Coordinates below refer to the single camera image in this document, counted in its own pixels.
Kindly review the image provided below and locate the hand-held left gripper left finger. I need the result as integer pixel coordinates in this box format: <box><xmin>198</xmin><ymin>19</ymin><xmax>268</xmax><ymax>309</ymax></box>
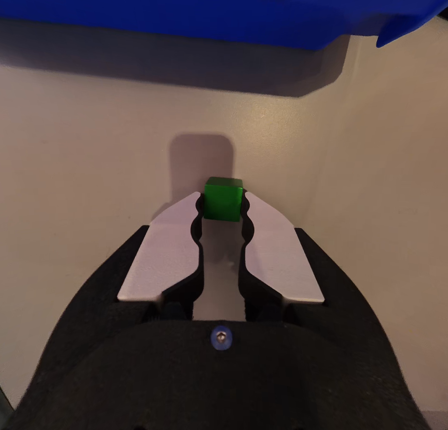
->
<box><xmin>117</xmin><ymin>191</ymin><xmax>204</xmax><ymax>303</ymax></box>

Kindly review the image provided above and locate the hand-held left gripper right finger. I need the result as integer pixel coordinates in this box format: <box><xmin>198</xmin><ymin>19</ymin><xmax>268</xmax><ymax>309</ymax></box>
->
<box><xmin>239</xmin><ymin>191</ymin><xmax>325</xmax><ymax>304</ymax></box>

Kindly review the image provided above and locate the green wooden cube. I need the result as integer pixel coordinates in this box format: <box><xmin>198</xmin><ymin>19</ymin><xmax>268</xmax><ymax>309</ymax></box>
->
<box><xmin>202</xmin><ymin>177</ymin><xmax>244</xmax><ymax>223</ymax></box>

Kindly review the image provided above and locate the blue plastic bin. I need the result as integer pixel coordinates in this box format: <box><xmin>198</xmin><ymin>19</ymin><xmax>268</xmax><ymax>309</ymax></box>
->
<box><xmin>0</xmin><ymin>0</ymin><xmax>448</xmax><ymax>51</ymax></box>

